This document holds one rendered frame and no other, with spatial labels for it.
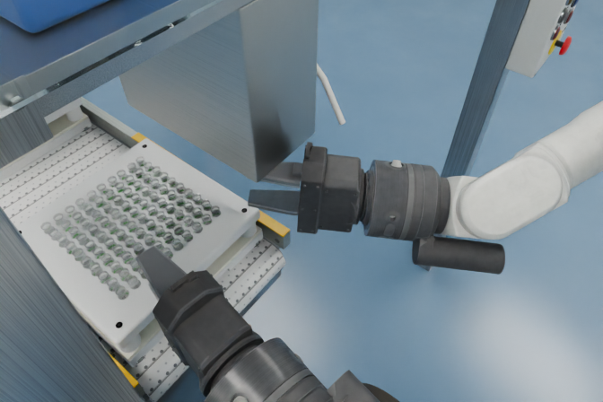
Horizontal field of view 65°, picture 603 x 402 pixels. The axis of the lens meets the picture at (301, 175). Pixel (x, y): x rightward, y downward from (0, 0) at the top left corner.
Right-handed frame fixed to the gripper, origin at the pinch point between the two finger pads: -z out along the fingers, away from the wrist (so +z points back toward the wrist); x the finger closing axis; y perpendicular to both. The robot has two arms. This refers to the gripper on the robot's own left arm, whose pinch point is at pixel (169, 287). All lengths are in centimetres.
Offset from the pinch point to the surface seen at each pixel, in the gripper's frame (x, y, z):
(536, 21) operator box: 9, 83, -4
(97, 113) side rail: 19, 12, -48
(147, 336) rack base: 16.5, -3.4, -5.0
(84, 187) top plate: 13.9, 1.7, -28.8
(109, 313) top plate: 12.1, -5.3, -8.3
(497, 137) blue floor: 104, 157, -19
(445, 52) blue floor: 109, 197, -73
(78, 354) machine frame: -11.0, -8.2, 5.8
